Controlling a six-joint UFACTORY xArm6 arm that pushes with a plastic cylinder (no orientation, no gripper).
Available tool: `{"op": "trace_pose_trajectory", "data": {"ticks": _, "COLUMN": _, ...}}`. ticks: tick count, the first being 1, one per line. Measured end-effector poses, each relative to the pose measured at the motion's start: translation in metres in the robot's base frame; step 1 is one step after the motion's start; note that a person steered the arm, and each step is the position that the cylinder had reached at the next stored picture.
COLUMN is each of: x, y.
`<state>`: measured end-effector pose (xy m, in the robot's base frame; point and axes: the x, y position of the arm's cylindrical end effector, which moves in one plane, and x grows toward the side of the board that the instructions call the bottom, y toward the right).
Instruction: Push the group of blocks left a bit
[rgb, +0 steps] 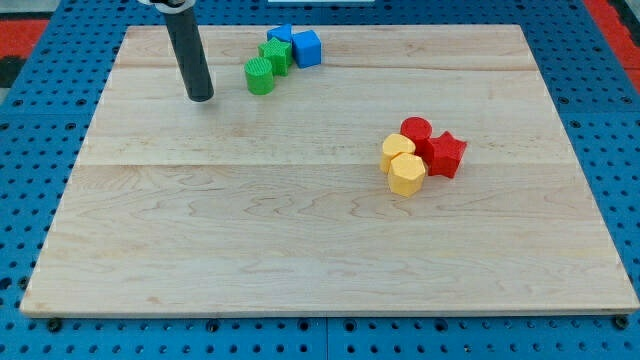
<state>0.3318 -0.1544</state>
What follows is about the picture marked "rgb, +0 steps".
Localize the red cylinder block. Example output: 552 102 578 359
400 116 433 156

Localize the yellow hexagon block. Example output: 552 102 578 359
387 153 426 197

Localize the yellow rounded block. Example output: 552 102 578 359
379 133 416 173

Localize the blue triangular block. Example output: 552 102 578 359
266 24 292 43

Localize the red star block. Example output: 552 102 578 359
425 131 467 179

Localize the blue cube block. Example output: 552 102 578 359
292 30 322 68

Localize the wooden board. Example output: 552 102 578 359
21 25 639 318

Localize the green star block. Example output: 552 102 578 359
258 37 293 77

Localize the green cylinder block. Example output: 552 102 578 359
244 57 275 95

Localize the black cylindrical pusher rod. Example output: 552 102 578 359
164 1 214 102

